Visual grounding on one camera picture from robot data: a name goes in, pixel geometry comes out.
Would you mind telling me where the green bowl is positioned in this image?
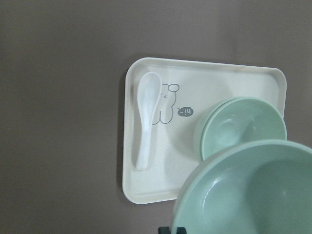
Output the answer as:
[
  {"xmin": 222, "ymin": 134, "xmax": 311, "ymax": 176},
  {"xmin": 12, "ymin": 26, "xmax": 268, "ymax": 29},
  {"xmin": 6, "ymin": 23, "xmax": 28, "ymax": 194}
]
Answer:
[
  {"xmin": 193, "ymin": 97, "xmax": 235, "ymax": 160},
  {"xmin": 201, "ymin": 97, "xmax": 287, "ymax": 161},
  {"xmin": 171, "ymin": 140, "xmax": 312, "ymax": 234}
]

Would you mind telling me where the green bowl on tray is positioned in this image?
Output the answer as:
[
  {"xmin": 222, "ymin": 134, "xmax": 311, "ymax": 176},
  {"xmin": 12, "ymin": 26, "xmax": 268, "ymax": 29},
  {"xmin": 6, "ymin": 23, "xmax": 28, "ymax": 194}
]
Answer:
[{"xmin": 193, "ymin": 97, "xmax": 235, "ymax": 160}]

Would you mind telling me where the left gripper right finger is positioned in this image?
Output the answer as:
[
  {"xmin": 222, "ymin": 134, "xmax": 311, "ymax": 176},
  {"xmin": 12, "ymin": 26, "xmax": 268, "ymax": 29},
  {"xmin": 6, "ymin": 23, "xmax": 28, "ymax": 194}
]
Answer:
[{"xmin": 176, "ymin": 227, "xmax": 187, "ymax": 234}]

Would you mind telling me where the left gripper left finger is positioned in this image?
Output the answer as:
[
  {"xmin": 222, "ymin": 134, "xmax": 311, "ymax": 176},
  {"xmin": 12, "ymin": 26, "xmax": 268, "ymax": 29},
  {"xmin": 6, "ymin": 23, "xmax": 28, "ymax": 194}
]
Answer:
[{"xmin": 158, "ymin": 226, "xmax": 170, "ymax": 234}]

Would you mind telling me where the cream rabbit serving tray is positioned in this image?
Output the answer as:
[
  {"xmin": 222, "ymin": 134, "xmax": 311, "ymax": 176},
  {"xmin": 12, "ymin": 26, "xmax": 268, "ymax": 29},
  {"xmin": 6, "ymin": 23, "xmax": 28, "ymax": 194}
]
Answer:
[{"xmin": 122, "ymin": 58, "xmax": 287, "ymax": 204}]

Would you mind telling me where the white ceramic soup spoon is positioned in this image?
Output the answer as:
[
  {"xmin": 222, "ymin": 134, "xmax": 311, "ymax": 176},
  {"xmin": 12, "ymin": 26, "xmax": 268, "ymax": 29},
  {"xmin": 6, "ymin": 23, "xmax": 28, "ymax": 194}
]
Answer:
[{"xmin": 136, "ymin": 72, "xmax": 162, "ymax": 170}]

